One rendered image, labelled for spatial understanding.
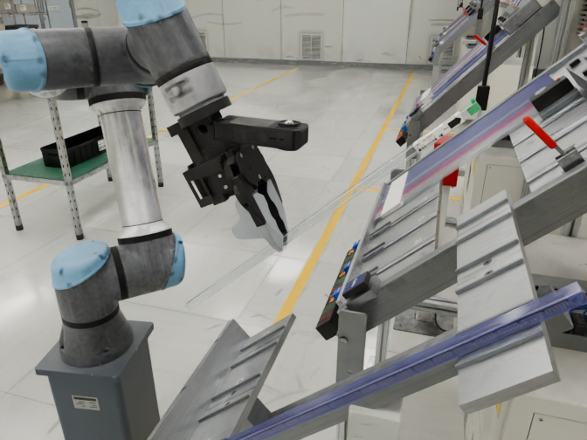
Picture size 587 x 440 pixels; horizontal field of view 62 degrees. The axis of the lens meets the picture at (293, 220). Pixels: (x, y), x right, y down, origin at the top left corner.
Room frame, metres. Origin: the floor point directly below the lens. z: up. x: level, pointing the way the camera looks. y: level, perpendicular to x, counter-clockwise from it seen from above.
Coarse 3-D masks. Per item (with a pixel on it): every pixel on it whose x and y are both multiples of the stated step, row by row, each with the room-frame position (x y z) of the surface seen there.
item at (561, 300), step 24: (576, 288) 0.30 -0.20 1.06; (528, 312) 0.30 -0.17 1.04; (552, 312) 0.30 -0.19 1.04; (456, 336) 0.32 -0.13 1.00; (480, 336) 0.31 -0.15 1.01; (504, 336) 0.30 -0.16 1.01; (408, 360) 0.33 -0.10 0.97; (432, 360) 0.32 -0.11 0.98; (360, 384) 0.34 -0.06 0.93; (384, 384) 0.33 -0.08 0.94; (312, 408) 0.35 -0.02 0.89; (336, 408) 0.34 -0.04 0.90; (240, 432) 0.38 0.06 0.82; (264, 432) 0.36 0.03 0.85
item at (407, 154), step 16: (464, 112) 0.53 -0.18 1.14; (400, 160) 0.54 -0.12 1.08; (368, 176) 0.56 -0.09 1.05; (352, 192) 0.56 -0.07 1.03; (336, 208) 0.56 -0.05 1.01; (304, 224) 0.58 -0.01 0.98; (288, 240) 0.58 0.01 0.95; (256, 256) 0.60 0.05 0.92; (240, 272) 0.60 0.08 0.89; (208, 288) 0.62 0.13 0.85; (192, 304) 0.63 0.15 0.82
